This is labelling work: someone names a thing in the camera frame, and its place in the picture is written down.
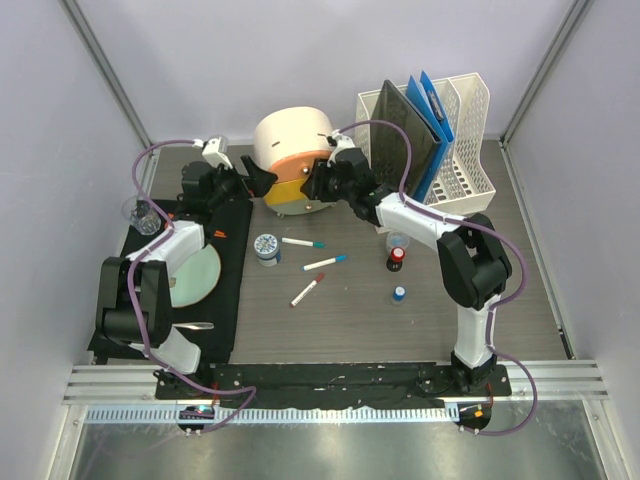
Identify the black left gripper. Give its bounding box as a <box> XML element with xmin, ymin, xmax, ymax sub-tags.
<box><xmin>207</xmin><ymin>156</ymin><xmax>276</xmax><ymax>212</ymax></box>

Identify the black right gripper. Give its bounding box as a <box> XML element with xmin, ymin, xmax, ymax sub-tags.
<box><xmin>300</xmin><ymin>159</ymin><xmax>355</xmax><ymax>204</ymax></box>

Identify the cream round drawer cabinet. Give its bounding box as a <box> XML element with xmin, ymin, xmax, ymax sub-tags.
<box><xmin>253</xmin><ymin>106</ymin><xmax>332</xmax><ymax>216</ymax></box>

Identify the blue plastic folder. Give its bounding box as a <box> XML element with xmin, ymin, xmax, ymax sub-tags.
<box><xmin>405</xmin><ymin>71</ymin><xmax>454</xmax><ymax>201</ymax></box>

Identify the cream perforated file organizer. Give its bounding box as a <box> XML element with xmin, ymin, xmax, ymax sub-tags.
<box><xmin>355</xmin><ymin>72</ymin><xmax>497</xmax><ymax>211</ymax></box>

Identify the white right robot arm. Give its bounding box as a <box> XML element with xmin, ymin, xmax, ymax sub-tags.
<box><xmin>301</xmin><ymin>148</ymin><xmax>512</xmax><ymax>395</ymax></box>

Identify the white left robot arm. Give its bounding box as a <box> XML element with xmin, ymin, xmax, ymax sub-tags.
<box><xmin>96</xmin><ymin>155</ymin><xmax>277</xmax><ymax>399</ymax></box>

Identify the black cloth mat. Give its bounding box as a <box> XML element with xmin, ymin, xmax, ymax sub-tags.
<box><xmin>88</xmin><ymin>200</ymin><xmax>253</xmax><ymax>364</ymax></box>

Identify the white marker green cap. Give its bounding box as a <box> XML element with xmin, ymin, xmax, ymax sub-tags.
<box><xmin>281</xmin><ymin>237</ymin><xmax>325</xmax><ymax>249</ymax></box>

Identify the blue white round tin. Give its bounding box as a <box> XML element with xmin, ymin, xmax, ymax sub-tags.
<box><xmin>254</xmin><ymin>233</ymin><xmax>281</xmax><ymax>267</ymax></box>

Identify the white marker blue cap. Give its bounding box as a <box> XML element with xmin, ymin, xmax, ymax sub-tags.
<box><xmin>301</xmin><ymin>255</ymin><xmax>347</xmax><ymax>272</ymax></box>

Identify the white marker red cap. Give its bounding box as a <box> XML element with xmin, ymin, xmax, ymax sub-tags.
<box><xmin>289</xmin><ymin>273</ymin><xmax>325</xmax><ymax>308</ymax></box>

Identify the clear jar with lid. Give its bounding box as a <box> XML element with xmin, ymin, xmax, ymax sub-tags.
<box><xmin>386</xmin><ymin>230</ymin><xmax>411</xmax><ymax>252</ymax></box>

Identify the red black stamp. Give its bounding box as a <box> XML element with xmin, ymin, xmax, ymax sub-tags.
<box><xmin>386</xmin><ymin>246</ymin><xmax>406</xmax><ymax>272</ymax></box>

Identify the pale green plate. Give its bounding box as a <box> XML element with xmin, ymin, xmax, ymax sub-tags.
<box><xmin>169</xmin><ymin>245</ymin><xmax>221</xmax><ymax>308</ymax></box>

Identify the clear glass cup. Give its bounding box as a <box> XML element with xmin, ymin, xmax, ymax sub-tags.
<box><xmin>121</xmin><ymin>196</ymin><xmax>161</xmax><ymax>236</ymax></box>

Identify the small blue cap bottle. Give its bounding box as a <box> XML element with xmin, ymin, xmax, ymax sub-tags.
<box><xmin>392</xmin><ymin>285</ymin><xmax>406</xmax><ymax>304</ymax></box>

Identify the metal spoon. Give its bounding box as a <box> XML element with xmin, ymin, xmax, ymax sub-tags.
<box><xmin>173</xmin><ymin>322</ymin><xmax>215</xmax><ymax>331</ymax></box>

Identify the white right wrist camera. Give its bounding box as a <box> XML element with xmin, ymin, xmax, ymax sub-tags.
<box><xmin>326</xmin><ymin>129</ymin><xmax>355</xmax><ymax>163</ymax></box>

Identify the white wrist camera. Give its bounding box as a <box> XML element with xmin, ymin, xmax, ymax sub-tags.
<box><xmin>193</xmin><ymin>135</ymin><xmax>233</xmax><ymax>169</ymax></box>
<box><xmin>326</xmin><ymin>129</ymin><xmax>355</xmax><ymax>163</ymax></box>

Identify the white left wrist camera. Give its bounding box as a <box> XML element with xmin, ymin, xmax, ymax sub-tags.
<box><xmin>193</xmin><ymin>135</ymin><xmax>233</xmax><ymax>169</ymax></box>

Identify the black mounting rail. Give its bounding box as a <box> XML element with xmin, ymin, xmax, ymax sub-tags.
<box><xmin>154</xmin><ymin>360</ymin><xmax>511</xmax><ymax>410</ymax></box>

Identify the white slotted cable duct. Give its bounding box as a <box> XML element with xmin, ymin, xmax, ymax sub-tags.
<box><xmin>85</xmin><ymin>403</ymin><xmax>459</xmax><ymax>425</ymax></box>

